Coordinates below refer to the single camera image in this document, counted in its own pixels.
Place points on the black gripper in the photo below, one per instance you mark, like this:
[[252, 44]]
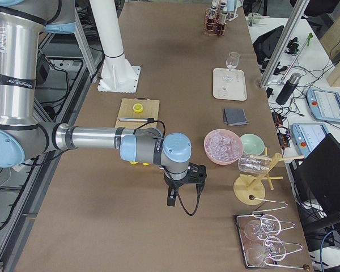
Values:
[[173, 185]]

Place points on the copper wire bottle basket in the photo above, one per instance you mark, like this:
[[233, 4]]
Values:
[[214, 30]]

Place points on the tea bottle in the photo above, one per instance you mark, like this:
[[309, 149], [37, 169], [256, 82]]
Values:
[[221, 23], [210, 18], [220, 7]]

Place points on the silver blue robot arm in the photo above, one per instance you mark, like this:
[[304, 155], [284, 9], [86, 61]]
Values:
[[22, 137]]

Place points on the pink bowl of ice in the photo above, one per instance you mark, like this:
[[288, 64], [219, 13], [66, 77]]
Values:
[[223, 146]]

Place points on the steel cylinder muddler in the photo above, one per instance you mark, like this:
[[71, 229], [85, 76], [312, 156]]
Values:
[[128, 119]]

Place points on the wooden cup drying rack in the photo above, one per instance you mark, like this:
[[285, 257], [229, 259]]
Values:
[[248, 187]]

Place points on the bamboo cutting board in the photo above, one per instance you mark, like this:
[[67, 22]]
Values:
[[150, 110]]

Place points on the halved yellow lemon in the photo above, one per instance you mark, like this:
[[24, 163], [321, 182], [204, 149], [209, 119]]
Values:
[[138, 108]]

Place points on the green empty bowl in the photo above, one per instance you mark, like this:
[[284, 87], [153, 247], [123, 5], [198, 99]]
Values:
[[252, 144]]

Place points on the grey folded cloth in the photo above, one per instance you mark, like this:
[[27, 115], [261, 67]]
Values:
[[234, 117]]

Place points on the black mirror tray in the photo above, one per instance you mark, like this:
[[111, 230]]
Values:
[[260, 241]]

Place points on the cream rabbit tray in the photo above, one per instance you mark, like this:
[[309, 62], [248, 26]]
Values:
[[229, 85]]

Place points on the clear wine glass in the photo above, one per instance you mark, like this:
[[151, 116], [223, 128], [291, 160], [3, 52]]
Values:
[[232, 62]]

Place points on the blue teach pendant near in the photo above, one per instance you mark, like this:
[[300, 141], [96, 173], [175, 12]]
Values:
[[308, 136]]

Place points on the blue teach pendant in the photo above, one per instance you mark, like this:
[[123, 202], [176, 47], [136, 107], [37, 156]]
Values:
[[308, 136], [324, 105]]

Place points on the black laptop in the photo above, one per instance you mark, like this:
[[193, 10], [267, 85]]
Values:
[[318, 175]]

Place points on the black thermos bottle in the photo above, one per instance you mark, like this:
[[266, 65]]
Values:
[[288, 88]]

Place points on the blue teach pendant far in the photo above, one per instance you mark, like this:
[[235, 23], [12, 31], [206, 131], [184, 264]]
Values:
[[324, 105]]

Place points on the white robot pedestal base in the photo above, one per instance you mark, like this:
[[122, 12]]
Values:
[[117, 74]]

